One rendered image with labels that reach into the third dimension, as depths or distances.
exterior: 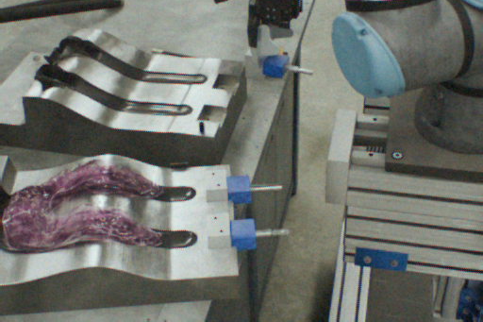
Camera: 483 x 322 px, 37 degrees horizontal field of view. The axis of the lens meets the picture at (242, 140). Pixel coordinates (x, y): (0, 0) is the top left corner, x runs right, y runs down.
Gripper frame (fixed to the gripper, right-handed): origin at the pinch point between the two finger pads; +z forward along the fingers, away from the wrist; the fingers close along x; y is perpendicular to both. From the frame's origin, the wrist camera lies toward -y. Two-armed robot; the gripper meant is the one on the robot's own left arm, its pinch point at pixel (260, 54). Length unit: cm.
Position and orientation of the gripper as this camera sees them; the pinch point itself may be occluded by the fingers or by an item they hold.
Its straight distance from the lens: 141.1
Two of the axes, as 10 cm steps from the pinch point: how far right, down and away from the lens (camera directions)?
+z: 0.3, 7.8, 6.2
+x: 3.9, -5.8, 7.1
